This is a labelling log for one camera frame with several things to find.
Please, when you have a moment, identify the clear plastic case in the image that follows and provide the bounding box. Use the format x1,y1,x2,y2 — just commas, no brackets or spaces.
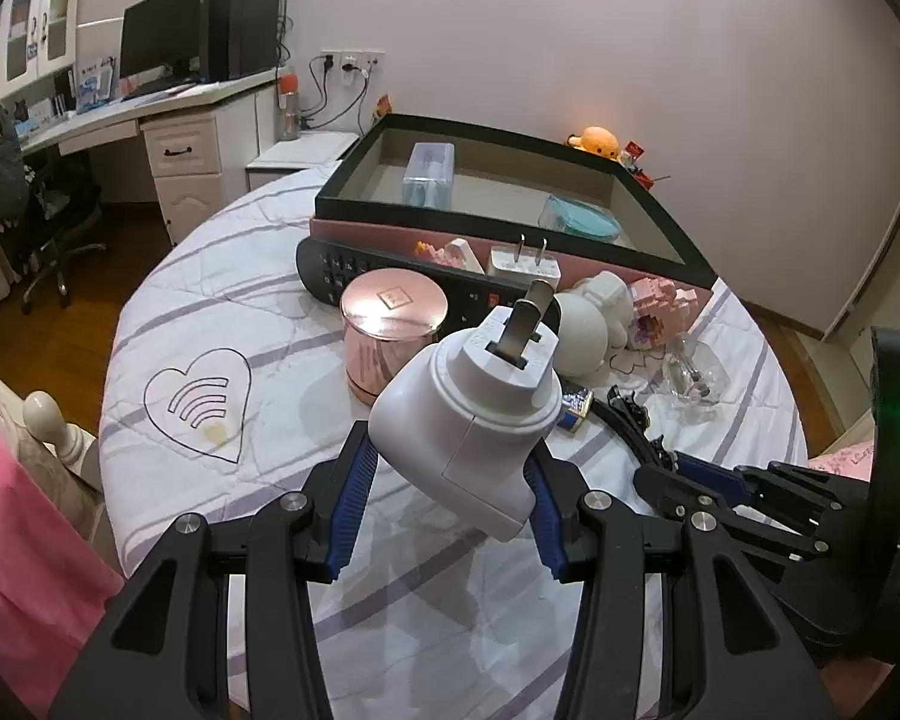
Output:
403,142,456,209

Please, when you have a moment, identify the black remote control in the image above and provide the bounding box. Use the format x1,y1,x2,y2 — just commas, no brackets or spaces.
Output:
295,236,563,316

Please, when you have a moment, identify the white low side table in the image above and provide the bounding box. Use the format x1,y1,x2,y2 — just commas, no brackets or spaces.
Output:
246,131,361,192

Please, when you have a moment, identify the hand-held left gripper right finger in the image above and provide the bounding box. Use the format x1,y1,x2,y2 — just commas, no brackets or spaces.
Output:
525,446,826,720

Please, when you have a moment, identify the clear glass bottle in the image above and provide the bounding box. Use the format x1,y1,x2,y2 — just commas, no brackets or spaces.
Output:
664,337,723,410

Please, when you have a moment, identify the bottle with orange cap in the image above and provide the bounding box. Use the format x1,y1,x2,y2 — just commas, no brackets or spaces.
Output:
276,73,302,142

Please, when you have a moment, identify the white desk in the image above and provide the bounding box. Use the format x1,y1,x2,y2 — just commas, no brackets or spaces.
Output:
15,67,293,245

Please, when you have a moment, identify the small blue gold box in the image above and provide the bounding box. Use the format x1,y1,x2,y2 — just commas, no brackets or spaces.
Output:
560,388,595,436

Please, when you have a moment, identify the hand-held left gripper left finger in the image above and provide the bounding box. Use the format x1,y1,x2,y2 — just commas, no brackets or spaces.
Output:
49,420,380,720

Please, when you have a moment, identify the pink box with black rim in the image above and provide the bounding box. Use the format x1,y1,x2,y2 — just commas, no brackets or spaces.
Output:
309,114,719,316

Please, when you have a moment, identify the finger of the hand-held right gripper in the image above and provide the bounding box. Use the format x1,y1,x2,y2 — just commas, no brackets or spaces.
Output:
671,451,871,541
632,463,826,578

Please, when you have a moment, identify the white wall socket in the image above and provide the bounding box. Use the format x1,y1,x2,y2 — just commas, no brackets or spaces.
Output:
321,49,387,80

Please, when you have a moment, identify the black power cable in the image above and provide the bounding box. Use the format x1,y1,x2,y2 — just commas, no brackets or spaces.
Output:
300,56,372,132

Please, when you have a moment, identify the white figurine toy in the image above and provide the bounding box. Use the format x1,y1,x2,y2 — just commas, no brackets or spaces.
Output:
551,270,638,380

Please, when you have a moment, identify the white desk drawer unit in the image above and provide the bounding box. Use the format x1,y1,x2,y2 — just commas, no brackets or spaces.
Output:
141,118,230,245

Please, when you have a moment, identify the small pink block toy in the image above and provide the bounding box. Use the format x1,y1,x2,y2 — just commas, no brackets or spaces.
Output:
416,238,481,269

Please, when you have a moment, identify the teal round lidded container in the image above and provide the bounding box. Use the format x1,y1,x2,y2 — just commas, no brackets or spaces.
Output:
538,193,622,242

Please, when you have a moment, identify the blue white box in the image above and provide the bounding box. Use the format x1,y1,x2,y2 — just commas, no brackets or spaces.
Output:
75,56,117,110

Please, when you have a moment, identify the pink blanket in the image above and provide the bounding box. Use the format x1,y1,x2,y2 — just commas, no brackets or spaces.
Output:
0,375,125,720

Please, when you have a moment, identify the black computer tower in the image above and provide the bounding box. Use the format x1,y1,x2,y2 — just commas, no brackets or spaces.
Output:
199,0,282,81

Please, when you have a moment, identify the rose gold round tin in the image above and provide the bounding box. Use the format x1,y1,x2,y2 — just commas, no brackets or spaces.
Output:
339,268,451,402

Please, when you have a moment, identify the white wooden bed post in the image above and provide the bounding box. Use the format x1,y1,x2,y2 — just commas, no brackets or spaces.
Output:
22,390,106,496

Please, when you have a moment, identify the black keyboard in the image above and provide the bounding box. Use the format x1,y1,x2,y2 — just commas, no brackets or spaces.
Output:
124,75,196,98

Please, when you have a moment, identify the black office chair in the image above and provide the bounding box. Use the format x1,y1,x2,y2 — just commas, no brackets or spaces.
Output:
0,97,110,316

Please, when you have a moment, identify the large white power adapter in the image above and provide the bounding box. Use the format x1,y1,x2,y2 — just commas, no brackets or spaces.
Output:
367,279,565,545

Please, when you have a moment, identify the white striped quilt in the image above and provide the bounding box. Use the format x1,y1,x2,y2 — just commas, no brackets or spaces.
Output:
97,169,811,720

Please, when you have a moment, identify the pink printed pillow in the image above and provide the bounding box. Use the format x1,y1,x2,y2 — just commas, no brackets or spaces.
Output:
806,420,878,481

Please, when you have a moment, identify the black computer monitor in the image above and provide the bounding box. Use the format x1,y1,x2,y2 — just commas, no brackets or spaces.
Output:
120,0,218,83

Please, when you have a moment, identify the large pink block toy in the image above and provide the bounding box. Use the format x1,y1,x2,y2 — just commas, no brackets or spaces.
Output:
624,277,710,350

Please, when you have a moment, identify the orange plush octopus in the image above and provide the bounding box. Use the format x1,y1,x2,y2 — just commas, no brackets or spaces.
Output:
568,126,620,160

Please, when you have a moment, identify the small white charger plug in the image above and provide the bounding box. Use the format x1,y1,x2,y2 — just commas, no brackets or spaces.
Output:
486,235,562,293

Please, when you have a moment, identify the white glass door cabinet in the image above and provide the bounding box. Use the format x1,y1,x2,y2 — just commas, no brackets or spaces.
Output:
0,0,83,83

